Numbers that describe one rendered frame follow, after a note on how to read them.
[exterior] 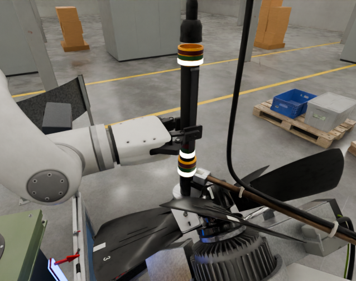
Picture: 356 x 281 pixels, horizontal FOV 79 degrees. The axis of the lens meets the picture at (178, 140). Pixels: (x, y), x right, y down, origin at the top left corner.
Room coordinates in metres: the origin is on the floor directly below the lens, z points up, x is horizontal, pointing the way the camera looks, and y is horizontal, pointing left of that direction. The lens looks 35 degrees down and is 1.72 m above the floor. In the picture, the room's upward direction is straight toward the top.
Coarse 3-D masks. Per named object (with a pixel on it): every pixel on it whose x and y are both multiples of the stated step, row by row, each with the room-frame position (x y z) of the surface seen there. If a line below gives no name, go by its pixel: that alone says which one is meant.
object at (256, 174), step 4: (260, 168) 0.62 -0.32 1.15; (264, 168) 0.65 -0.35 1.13; (252, 172) 0.59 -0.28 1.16; (256, 172) 0.61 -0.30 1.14; (260, 172) 0.64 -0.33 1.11; (248, 176) 0.58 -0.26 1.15; (252, 176) 0.61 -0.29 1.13; (256, 176) 0.64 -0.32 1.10; (244, 180) 0.57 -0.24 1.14; (248, 180) 0.59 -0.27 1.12; (252, 180) 0.63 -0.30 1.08; (236, 184) 0.53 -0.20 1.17; (248, 184) 0.61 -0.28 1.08
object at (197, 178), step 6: (198, 168) 0.38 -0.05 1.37; (198, 174) 0.36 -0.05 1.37; (204, 174) 0.36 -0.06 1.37; (192, 180) 0.36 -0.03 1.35; (198, 180) 0.35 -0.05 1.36; (204, 180) 0.34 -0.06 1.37; (192, 186) 0.35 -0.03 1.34; (198, 186) 0.35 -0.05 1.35; (174, 192) 0.38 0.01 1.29; (192, 192) 0.36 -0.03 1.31; (198, 192) 0.36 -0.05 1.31; (174, 198) 0.37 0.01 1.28
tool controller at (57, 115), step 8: (48, 104) 0.97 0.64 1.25; (56, 104) 0.99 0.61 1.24; (64, 104) 1.01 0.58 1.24; (48, 112) 0.89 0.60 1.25; (56, 112) 0.91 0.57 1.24; (64, 112) 0.93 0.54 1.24; (48, 120) 0.82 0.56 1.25; (56, 120) 0.83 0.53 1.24; (64, 120) 0.85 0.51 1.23; (72, 120) 0.93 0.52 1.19; (48, 128) 0.77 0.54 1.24; (56, 128) 0.78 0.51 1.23; (64, 128) 0.79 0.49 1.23; (72, 128) 0.85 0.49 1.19
